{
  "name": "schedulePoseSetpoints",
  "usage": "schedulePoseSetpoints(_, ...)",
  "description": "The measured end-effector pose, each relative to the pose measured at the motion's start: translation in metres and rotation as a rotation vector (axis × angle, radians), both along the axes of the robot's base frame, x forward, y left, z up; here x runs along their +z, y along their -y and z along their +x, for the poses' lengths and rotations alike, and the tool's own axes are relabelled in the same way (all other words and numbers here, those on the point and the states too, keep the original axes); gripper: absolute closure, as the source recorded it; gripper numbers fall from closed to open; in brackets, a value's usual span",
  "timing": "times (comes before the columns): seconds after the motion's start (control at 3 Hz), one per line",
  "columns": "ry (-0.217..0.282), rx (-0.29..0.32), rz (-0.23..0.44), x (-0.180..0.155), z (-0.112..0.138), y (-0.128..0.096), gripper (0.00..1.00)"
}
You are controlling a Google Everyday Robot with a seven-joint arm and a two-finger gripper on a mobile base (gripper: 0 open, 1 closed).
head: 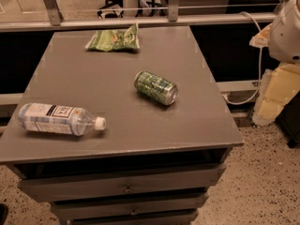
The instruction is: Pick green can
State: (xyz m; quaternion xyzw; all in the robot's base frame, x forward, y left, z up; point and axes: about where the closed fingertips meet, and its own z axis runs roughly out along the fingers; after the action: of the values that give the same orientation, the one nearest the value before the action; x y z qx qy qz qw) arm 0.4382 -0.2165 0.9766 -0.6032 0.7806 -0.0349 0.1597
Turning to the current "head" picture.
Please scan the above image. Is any metal railing frame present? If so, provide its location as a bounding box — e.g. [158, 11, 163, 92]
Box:
[0, 0, 276, 32]

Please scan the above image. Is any black box at right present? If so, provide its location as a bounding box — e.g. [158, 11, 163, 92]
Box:
[276, 92, 300, 148]

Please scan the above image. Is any black shoe tip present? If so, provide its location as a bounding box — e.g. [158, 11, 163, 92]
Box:
[0, 203, 8, 225]

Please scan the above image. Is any bottom grey drawer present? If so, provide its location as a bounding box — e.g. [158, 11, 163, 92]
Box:
[71, 209, 198, 225]

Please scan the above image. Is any green soda can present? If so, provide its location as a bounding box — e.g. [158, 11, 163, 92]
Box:
[134, 71, 178, 106]

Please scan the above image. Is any middle grey drawer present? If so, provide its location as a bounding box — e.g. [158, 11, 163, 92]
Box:
[52, 192, 208, 219]

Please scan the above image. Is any top grey drawer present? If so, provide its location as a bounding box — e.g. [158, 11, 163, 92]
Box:
[19, 164, 226, 203]

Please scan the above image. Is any grey drawer cabinet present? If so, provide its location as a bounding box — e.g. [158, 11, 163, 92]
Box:
[0, 25, 245, 225]

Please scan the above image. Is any green chip bag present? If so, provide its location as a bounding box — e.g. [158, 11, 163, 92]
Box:
[85, 23, 140, 52]

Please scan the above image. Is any grey drawer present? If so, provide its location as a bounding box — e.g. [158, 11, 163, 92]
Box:
[52, 192, 208, 219]
[71, 209, 198, 225]
[19, 164, 226, 203]

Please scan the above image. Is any clear plastic water bottle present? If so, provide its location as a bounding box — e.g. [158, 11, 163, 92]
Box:
[18, 103, 106, 136]

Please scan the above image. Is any black office chair base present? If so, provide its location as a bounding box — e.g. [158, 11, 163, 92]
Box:
[97, 0, 123, 19]

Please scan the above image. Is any white cable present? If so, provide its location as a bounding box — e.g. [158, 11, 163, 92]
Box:
[222, 11, 263, 106]

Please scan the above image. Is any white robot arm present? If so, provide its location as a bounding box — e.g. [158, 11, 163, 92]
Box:
[269, 0, 300, 64]

